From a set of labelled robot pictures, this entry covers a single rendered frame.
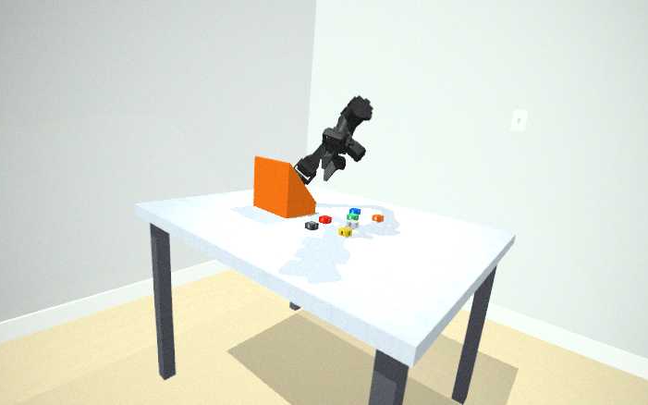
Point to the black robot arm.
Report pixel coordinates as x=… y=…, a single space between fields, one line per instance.
x=352 y=115

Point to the yellow block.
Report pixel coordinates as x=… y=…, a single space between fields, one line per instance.
x=344 y=231

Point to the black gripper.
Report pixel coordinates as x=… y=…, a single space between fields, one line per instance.
x=333 y=146

